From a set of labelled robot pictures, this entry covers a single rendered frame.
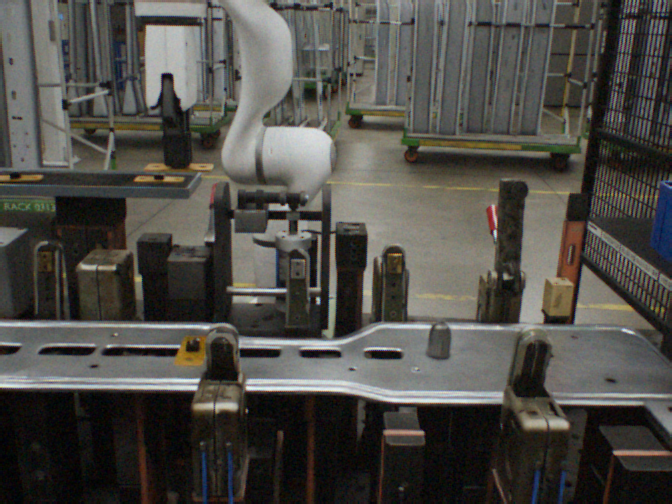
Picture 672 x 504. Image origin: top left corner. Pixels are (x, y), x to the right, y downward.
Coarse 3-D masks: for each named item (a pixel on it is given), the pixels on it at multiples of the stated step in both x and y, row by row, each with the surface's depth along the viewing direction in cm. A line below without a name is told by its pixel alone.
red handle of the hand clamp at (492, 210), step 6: (486, 210) 117; (492, 210) 115; (492, 216) 115; (492, 222) 114; (492, 228) 113; (492, 234) 113; (504, 264) 109; (504, 270) 108; (510, 270) 108; (504, 276) 107; (510, 276) 107; (504, 282) 107; (510, 282) 107
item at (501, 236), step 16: (512, 192) 102; (512, 208) 106; (512, 224) 106; (496, 240) 107; (512, 240) 107; (496, 256) 107; (512, 256) 107; (496, 272) 107; (512, 272) 108; (496, 288) 107; (512, 288) 108
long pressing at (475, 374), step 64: (0, 320) 102; (64, 320) 102; (0, 384) 86; (64, 384) 86; (128, 384) 86; (192, 384) 87; (256, 384) 87; (320, 384) 88; (384, 384) 87; (448, 384) 88; (576, 384) 89; (640, 384) 89
